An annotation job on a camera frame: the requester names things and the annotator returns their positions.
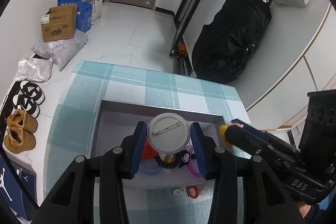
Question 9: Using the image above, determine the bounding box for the red round badge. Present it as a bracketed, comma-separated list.
[141, 139, 158, 160]

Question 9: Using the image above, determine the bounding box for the purple cartoon figure ring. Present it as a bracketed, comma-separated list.
[180, 146, 204, 179]

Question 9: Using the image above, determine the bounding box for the yellow round item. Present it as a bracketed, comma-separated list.
[219, 124, 232, 147]

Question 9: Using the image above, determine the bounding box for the light blue ring bracelet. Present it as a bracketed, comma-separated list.
[138, 162, 164, 175]

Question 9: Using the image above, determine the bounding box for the black bead bracelet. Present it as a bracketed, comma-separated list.
[153, 151, 189, 170]

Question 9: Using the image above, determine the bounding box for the silver round pin badge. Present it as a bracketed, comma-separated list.
[147, 113, 190, 154]

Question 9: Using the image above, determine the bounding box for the red flower charm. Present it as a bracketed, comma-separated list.
[186, 186, 199, 199]

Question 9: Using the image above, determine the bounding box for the right hand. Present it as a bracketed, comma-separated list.
[295, 201, 311, 218]

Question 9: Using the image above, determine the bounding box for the grey cardboard box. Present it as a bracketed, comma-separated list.
[91, 100, 224, 189]

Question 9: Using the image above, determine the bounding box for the small white green charm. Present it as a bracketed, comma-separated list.
[173, 188, 183, 197]

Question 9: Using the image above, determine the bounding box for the large black bag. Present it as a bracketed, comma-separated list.
[191, 0, 272, 84]

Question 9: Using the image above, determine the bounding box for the orange small object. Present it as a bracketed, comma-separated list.
[175, 43, 188, 58]

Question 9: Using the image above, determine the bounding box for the black white sneaker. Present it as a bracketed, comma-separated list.
[12, 94, 40, 118]
[20, 80, 45, 105]

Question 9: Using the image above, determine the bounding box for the tan suede boot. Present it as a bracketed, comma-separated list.
[3, 126, 37, 154]
[6, 109, 38, 134]

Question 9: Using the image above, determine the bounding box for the grey plastic parcel bag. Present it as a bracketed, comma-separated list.
[31, 30, 88, 71]

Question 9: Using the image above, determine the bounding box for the crumpled silver parcel bag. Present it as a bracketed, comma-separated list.
[14, 58, 53, 83]

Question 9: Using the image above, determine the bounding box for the navy Jordan shoe box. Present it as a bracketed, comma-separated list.
[0, 157, 37, 221]

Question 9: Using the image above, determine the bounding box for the brown cardboard box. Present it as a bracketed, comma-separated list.
[41, 4, 77, 42]

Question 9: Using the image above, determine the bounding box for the blue cardboard box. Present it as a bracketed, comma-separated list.
[58, 0, 93, 33]

